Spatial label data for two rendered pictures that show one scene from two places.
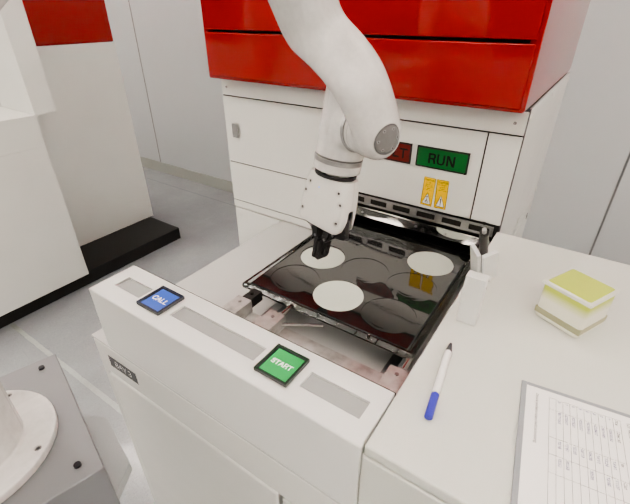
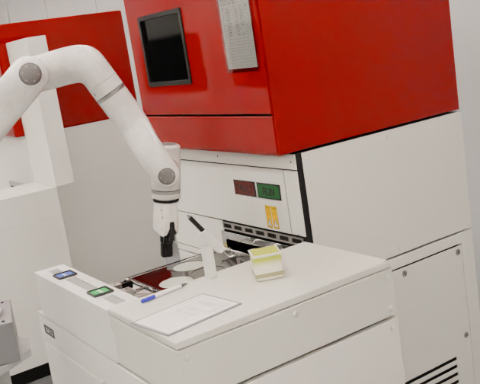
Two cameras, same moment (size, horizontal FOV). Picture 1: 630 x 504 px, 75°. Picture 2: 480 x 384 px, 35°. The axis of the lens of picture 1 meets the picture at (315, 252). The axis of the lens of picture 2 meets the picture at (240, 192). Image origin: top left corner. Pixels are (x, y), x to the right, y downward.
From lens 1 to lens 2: 1.65 m
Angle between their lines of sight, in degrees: 30
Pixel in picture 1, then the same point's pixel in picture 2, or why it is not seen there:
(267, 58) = (174, 131)
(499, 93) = (267, 145)
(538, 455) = (172, 308)
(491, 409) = (174, 301)
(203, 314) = (81, 279)
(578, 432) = (200, 305)
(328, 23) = (132, 125)
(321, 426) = (98, 306)
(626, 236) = not seen: outside the picture
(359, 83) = (143, 150)
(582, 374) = (237, 292)
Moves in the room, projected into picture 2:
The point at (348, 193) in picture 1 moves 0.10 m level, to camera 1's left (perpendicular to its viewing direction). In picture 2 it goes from (166, 209) to (136, 212)
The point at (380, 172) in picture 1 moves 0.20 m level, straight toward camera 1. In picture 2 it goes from (244, 205) to (210, 222)
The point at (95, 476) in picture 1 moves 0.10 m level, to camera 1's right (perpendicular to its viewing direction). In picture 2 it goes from (8, 324) to (39, 325)
